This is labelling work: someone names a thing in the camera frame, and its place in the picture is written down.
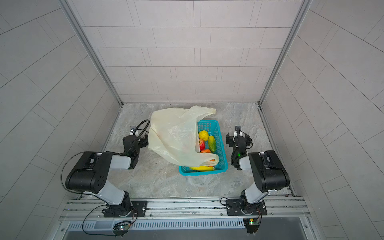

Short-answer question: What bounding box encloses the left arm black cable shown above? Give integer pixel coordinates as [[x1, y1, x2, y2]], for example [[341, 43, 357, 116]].
[[60, 151, 91, 196]]

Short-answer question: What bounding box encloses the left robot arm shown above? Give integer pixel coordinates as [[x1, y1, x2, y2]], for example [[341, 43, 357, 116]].
[[64, 120, 150, 220]]

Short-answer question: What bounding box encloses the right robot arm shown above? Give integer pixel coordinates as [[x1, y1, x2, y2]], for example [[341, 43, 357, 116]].
[[226, 126, 290, 216]]

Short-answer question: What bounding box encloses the right circuit board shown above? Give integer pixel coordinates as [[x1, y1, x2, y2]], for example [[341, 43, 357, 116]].
[[243, 219, 261, 234]]

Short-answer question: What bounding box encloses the cream plastic bag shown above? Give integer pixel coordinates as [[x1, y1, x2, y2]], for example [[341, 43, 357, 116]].
[[148, 106, 219, 167]]

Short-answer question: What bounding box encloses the teal plastic basket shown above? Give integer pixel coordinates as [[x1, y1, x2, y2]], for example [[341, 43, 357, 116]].
[[179, 120, 228, 176]]

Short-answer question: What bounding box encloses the yellow banana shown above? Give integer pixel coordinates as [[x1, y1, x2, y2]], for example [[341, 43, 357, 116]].
[[190, 166, 215, 172]]

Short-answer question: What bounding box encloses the circuit board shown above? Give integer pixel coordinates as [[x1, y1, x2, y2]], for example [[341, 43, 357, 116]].
[[113, 221, 131, 236], [243, 219, 261, 234]]

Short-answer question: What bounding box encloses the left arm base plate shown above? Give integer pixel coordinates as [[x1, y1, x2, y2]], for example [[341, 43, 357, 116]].
[[102, 200, 148, 218]]

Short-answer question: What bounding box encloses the green papaya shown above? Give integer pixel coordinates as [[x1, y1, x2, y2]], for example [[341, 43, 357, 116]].
[[208, 136, 217, 153]]

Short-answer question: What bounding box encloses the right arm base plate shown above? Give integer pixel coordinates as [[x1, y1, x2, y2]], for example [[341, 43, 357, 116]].
[[221, 199, 268, 216]]

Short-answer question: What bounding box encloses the yellow lemon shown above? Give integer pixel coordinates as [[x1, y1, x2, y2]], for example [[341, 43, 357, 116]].
[[199, 130, 210, 142]]

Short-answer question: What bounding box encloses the left circuit board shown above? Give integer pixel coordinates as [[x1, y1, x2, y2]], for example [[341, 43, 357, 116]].
[[113, 221, 131, 236]]

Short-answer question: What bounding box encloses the red apple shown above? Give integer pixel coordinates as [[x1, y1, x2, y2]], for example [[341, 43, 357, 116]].
[[199, 139, 206, 152]]

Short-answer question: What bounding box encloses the aluminium mounting rail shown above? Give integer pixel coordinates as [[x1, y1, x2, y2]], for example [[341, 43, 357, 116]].
[[59, 196, 311, 221]]

